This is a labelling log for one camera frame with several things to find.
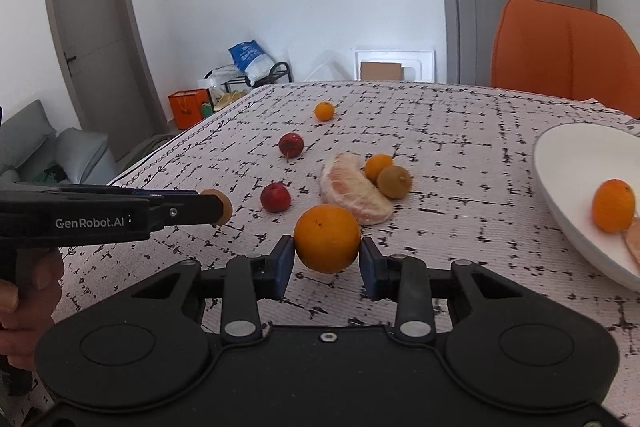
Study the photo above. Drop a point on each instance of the orange cardboard box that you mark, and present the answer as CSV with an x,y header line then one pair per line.
x,y
187,109

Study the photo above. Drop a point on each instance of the yellow slippers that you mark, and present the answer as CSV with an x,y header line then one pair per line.
x,y
230,99

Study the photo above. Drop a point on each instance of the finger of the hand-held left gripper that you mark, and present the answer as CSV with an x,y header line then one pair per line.
x,y
190,209
160,192

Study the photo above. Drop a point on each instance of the brown kiwi fruit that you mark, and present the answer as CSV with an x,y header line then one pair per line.
x,y
395,182

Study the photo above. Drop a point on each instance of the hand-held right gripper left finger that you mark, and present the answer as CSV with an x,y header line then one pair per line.
x,y
285,264

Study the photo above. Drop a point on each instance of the orange chair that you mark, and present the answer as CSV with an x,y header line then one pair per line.
x,y
560,52

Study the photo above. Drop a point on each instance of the peeled pomelo segment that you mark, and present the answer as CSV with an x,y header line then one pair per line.
x,y
350,192

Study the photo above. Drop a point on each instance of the small brown round fruit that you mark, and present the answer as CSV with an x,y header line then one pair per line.
x,y
226,207

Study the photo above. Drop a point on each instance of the white bowl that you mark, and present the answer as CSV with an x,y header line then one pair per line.
x,y
570,177

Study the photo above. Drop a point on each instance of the large orange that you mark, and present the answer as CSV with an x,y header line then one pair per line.
x,y
327,239

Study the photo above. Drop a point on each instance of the small tangerine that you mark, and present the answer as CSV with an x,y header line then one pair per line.
x,y
324,111
376,167
613,206

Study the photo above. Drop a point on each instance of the small red apple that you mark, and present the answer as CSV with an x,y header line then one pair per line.
x,y
275,198
291,145

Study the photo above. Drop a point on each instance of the green box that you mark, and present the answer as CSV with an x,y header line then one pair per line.
x,y
207,109

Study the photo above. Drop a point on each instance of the grey sofa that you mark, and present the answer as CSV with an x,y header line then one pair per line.
x,y
75,152

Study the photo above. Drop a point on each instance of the patterned tablecloth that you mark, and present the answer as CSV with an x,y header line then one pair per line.
x,y
450,132

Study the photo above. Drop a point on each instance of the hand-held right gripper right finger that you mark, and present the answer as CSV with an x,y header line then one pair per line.
x,y
370,269

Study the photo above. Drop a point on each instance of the white foam panel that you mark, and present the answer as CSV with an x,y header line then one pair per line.
x,y
422,64

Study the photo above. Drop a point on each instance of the blue and white bag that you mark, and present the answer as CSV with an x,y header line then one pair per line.
x,y
249,59

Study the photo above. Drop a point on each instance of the plain grey door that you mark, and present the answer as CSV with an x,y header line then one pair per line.
x,y
100,42

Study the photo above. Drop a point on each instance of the small pomelo piece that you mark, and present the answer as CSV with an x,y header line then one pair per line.
x,y
633,242

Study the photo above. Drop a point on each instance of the person's left hand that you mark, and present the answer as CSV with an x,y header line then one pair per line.
x,y
27,307

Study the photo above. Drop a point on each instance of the black metal rack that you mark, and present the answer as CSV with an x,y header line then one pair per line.
x,y
282,74

